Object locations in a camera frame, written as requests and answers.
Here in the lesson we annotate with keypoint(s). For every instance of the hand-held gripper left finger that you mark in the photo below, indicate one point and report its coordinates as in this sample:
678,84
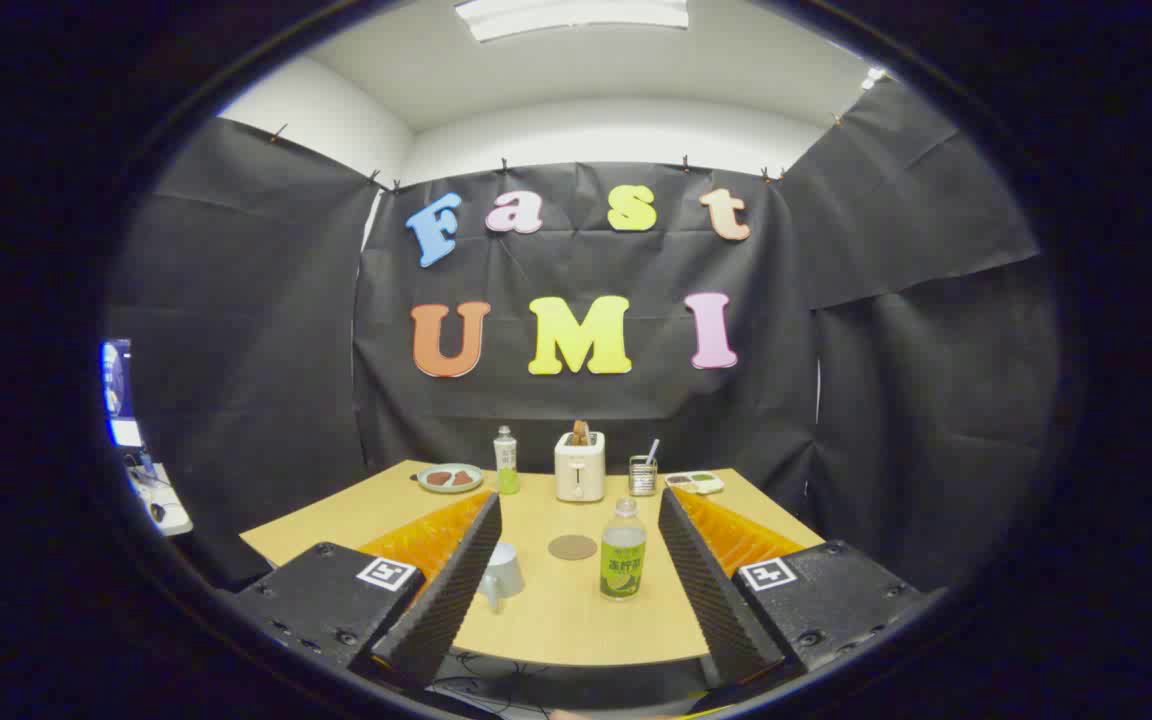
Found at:
451,600

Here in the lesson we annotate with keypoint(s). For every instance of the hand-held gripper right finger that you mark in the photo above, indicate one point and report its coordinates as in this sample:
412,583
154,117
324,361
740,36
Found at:
711,600

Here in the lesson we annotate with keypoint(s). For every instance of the white cup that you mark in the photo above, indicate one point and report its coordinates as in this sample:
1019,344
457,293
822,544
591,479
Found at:
506,575

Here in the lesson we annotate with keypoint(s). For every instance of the juice bottle with green label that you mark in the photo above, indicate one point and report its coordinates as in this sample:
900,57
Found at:
623,560

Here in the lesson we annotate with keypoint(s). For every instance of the round brown coaster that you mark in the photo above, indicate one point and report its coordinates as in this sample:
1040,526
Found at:
573,547

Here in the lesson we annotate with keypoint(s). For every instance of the tall slim green drink bottle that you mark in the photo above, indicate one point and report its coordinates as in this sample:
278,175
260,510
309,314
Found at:
506,465

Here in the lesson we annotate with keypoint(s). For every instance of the wooden table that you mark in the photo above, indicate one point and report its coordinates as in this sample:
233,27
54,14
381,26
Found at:
556,620

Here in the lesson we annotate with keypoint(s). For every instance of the pale green plate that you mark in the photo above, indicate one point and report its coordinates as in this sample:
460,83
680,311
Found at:
436,488

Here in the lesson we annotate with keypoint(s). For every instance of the white divided tray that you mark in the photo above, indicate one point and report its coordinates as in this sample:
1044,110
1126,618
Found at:
694,484

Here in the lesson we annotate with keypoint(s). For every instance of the striped straw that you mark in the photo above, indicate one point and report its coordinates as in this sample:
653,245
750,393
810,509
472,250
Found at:
652,451

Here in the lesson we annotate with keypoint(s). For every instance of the cream toaster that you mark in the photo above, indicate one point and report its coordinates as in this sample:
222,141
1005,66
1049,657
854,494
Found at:
580,470

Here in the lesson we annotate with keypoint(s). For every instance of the brown toast slice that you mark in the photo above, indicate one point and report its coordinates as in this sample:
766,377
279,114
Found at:
580,434

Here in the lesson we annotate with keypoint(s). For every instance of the white side desk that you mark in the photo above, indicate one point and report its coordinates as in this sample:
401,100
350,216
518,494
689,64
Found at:
171,515

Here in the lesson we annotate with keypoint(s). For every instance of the computer monitor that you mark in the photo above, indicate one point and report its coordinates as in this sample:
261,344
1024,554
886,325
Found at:
117,390

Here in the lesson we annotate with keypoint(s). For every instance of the ceiling light panel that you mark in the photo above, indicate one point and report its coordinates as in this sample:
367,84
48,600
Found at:
576,15

